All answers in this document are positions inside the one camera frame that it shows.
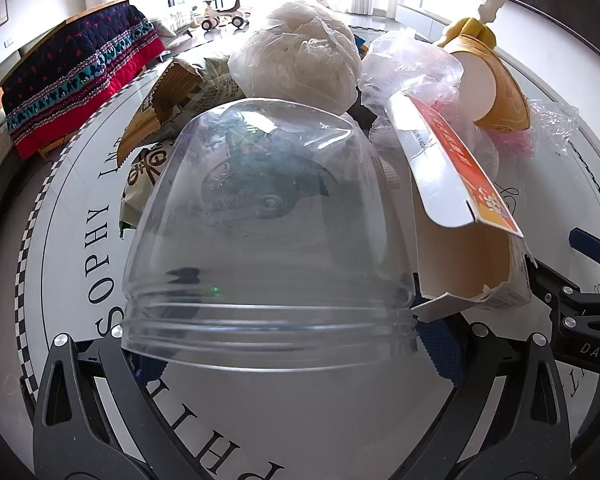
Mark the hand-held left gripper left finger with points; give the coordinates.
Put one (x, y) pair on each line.
(130, 385)

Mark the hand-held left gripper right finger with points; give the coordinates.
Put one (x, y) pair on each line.
(442, 350)

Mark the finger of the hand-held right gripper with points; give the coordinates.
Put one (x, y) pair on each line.
(547, 277)
(592, 247)

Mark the torn orange cardboard box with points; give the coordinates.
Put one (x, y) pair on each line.
(460, 270)

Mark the clear plastic jar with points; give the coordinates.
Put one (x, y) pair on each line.
(280, 270)

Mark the clear plastic wrap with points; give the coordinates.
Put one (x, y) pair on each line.
(555, 120)

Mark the pink crumpled wrapper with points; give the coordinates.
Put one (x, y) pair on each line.
(512, 140)

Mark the yellow drink cup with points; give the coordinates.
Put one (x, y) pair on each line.
(505, 95)

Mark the clear crumpled plastic bag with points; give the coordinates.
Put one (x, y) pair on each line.
(410, 65)

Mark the beige printed snack bag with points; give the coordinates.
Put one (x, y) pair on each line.
(150, 125)

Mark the navy red patterned blanket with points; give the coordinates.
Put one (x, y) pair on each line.
(70, 70)

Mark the white plastic bag bundle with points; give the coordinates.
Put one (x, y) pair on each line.
(300, 55)

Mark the white ride-on toy plane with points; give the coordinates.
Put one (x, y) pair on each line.
(220, 15)

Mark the wooden bench frame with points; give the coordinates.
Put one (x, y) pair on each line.
(57, 142)

